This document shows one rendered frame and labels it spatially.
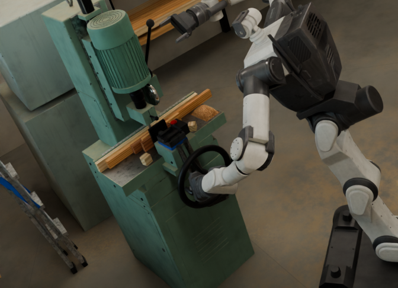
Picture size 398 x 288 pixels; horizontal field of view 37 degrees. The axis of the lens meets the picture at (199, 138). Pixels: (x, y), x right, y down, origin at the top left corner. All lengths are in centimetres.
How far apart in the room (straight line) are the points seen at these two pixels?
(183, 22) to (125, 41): 29
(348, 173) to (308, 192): 103
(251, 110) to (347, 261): 114
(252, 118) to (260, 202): 161
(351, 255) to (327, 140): 73
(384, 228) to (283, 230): 79
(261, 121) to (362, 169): 68
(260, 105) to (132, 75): 69
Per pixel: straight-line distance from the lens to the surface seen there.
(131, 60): 244
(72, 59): 270
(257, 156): 195
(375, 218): 267
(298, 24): 212
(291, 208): 344
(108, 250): 363
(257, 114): 196
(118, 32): 238
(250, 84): 202
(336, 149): 239
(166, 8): 473
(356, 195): 251
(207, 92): 283
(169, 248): 281
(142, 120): 261
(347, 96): 228
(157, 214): 267
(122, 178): 254
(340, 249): 292
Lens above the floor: 235
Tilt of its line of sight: 34 degrees down
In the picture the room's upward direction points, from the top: 19 degrees counter-clockwise
